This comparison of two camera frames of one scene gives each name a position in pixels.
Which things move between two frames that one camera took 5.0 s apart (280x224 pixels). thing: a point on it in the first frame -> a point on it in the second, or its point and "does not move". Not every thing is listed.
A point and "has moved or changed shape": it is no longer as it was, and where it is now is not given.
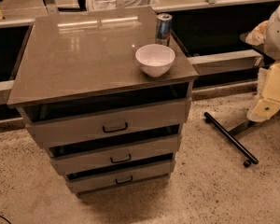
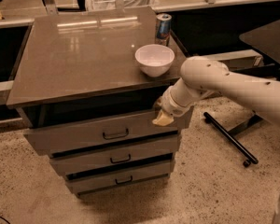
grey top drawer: (92, 121) has moved or changed shape
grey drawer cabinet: (104, 122) does not move
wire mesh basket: (133, 1) does not move
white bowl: (155, 60) does not move
